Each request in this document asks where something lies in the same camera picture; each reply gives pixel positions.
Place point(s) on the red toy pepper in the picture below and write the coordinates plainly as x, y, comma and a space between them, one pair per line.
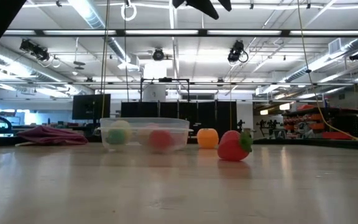
161, 140

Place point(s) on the yellow toy fruit green stem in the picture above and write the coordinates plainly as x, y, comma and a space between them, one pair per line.
117, 134

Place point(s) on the clear plastic tupperware container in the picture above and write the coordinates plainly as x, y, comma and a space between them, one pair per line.
180, 137

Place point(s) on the white column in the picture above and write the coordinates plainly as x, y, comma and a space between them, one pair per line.
154, 88

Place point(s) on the black partition panels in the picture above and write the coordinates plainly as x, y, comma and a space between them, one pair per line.
179, 113

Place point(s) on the black monitor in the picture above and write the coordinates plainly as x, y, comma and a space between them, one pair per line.
91, 106

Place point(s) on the black rack with orange bins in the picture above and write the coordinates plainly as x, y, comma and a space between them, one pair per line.
322, 122

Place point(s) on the purple cloth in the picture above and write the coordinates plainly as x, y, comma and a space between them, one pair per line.
51, 136

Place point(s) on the black overhead mounted camera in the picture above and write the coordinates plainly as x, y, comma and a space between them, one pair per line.
236, 51
34, 49
158, 54

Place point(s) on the silver ceiling duct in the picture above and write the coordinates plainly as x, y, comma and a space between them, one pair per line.
89, 14

